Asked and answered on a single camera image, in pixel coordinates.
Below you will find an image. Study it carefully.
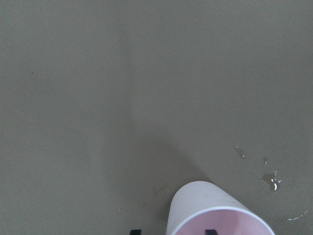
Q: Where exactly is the pink plastic cup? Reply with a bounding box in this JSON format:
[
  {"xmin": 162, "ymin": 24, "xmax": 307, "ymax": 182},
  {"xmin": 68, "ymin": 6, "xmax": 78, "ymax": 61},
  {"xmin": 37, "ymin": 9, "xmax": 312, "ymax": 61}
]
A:
[{"xmin": 166, "ymin": 181, "xmax": 274, "ymax": 235}]

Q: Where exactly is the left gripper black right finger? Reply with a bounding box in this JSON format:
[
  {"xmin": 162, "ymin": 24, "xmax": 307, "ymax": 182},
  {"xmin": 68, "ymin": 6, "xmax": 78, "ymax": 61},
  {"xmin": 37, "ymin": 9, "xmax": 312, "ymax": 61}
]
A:
[{"xmin": 205, "ymin": 229, "xmax": 217, "ymax": 235}]

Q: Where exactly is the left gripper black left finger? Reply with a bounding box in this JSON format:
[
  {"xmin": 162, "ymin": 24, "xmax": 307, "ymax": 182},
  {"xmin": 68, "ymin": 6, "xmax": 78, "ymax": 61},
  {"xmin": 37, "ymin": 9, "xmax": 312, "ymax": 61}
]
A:
[{"xmin": 130, "ymin": 229, "xmax": 141, "ymax": 235}]

